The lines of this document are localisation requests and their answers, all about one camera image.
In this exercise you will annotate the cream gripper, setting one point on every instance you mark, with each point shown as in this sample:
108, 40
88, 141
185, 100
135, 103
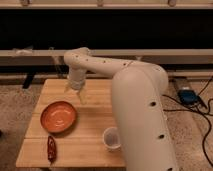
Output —
76, 78

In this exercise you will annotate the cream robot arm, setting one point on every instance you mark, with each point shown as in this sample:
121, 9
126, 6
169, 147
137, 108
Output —
136, 90

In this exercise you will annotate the orange bowl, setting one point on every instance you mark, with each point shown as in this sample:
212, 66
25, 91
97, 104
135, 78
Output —
58, 117

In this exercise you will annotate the wooden table board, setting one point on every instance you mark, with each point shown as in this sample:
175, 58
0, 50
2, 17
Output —
80, 145

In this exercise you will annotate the white plastic cup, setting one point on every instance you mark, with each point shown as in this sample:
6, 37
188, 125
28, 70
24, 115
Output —
111, 140

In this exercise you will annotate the long wooden beam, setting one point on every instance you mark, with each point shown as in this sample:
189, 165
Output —
182, 56

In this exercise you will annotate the blue power adapter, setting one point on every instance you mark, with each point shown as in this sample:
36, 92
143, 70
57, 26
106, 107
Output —
187, 97

